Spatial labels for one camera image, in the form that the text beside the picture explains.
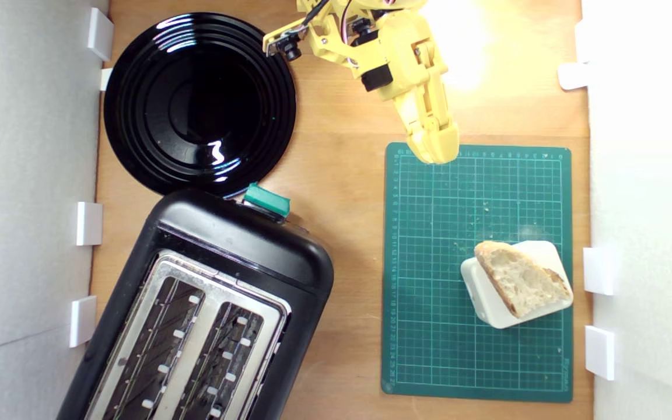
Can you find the brown bread slice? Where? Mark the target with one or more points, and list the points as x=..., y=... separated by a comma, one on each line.
x=522, y=280

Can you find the green toaster lever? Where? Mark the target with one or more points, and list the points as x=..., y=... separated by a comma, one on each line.
x=266, y=199

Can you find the black two-slot toaster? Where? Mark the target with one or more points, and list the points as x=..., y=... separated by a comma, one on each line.
x=242, y=245

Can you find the white rounded block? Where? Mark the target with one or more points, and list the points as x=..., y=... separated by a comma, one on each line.
x=487, y=303

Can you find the black round plate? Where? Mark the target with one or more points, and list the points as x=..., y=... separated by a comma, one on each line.
x=196, y=105

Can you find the green cutting mat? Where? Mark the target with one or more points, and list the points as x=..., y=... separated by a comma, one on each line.
x=429, y=350

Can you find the yellow-mounted gripper camera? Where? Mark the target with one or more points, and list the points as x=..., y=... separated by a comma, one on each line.
x=283, y=41

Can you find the small white wall clip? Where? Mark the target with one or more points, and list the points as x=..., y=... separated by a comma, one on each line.
x=582, y=41
x=599, y=352
x=89, y=223
x=100, y=33
x=106, y=79
x=598, y=271
x=83, y=321
x=572, y=76

